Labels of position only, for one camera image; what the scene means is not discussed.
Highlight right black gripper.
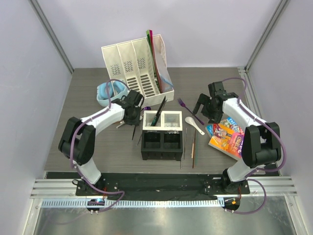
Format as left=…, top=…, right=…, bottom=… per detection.
left=193, top=94, right=223, bottom=124

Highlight purple metallic spoon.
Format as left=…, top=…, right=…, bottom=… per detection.
left=143, top=106, right=151, bottom=111

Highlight black plastic knife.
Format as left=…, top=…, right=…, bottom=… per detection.
left=152, top=97, right=168, bottom=126

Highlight teal handled black knife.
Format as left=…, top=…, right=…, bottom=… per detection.
left=151, top=95, right=167, bottom=127

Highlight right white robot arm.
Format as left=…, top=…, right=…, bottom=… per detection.
left=193, top=82, right=283, bottom=193

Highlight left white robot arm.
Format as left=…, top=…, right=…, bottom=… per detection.
left=58, top=90, right=144, bottom=195

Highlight blue treehouse book underneath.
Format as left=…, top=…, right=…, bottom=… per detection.
left=205, top=117, right=241, bottom=137

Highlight brown wooden chopstick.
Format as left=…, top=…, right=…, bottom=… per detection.
left=191, top=128, right=196, bottom=168

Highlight black two-slot utensil container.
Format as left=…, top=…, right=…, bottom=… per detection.
left=141, top=130, right=183, bottom=161

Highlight thin dark metal chopstick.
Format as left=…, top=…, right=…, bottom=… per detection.
left=180, top=127, right=187, bottom=169

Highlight purple plastic fork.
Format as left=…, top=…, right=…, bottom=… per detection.
left=178, top=98, right=204, bottom=125

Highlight Roald Dahl colourful book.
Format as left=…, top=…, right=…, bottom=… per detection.
left=208, top=124, right=244, bottom=161

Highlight white two-slot utensil container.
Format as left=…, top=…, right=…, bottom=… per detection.
left=142, top=111, right=182, bottom=131

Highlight light blue headphones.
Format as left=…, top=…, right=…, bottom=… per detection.
left=96, top=81, right=128, bottom=107

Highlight coloured plastic folders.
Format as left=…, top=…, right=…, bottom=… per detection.
left=146, top=30, right=174, bottom=93

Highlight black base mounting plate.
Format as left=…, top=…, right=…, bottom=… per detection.
left=45, top=172, right=281, bottom=196

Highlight white file organizer rack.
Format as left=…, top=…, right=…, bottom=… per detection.
left=101, top=37, right=174, bottom=106

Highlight slotted cable duct strip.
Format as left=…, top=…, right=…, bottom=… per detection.
left=41, top=198, right=224, bottom=208

